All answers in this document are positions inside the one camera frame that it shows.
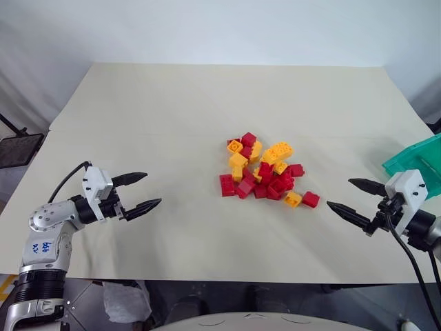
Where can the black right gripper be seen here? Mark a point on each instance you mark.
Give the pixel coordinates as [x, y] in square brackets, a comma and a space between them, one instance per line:
[387, 213]

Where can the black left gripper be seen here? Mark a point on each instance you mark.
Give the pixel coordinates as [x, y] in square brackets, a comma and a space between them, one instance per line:
[113, 207]

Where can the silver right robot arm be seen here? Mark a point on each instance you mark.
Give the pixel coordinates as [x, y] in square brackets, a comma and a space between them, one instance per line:
[423, 229]

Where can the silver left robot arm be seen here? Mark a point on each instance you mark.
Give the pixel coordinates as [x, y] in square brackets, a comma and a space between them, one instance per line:
[44, 220]

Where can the green plastic bin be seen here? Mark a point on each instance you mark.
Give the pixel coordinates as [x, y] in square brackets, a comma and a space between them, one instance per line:
[413, 158]

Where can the crumpled clear plastic bag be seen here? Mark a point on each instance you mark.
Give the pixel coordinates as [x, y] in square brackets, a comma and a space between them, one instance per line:
[125, 303]

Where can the black mesh panel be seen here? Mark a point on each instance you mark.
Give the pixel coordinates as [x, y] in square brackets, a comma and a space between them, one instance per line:
[19, 149]

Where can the black metal rod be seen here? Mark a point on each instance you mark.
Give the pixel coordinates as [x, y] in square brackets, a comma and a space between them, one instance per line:
[12, 125]

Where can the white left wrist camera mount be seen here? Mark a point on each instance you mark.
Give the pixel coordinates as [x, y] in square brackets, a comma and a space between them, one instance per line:
[97, 184]

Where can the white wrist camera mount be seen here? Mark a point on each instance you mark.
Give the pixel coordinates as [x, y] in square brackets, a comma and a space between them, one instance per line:
[408, 186]
[97, 184]

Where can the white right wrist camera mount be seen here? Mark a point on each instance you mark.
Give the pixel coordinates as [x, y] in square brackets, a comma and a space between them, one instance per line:
[408, 186]

